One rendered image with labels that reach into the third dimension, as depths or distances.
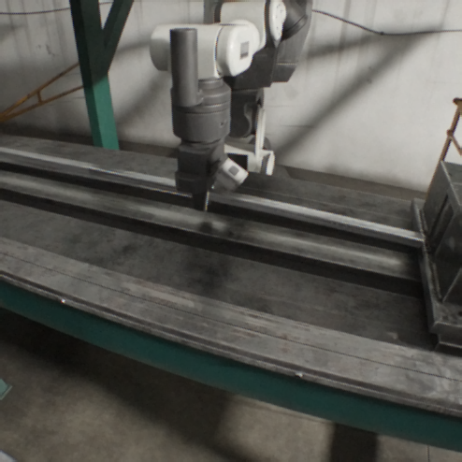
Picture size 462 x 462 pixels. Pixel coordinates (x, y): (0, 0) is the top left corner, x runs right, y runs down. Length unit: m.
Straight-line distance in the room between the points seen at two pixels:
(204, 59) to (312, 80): 1.88
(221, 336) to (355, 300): 0.20
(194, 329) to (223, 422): 0.79
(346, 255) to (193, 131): 0.31
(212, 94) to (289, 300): 0.30
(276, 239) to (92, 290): 0.30
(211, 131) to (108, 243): 0.25
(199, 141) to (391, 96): 1.92
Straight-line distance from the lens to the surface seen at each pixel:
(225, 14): 0.74
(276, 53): 1.17
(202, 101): 0.49
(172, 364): 0.52
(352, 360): 0.43
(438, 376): 0.46
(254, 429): 1.19
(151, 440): 1.19
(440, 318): 0.48
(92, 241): 0.61
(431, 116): 2.42
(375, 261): 0.59
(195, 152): 0.52
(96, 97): 1.46
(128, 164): 0.86
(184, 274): 0.51
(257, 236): 0.58
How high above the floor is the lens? 1.10
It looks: 37 degrees down
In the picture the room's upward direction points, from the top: 2 degrees clockwise
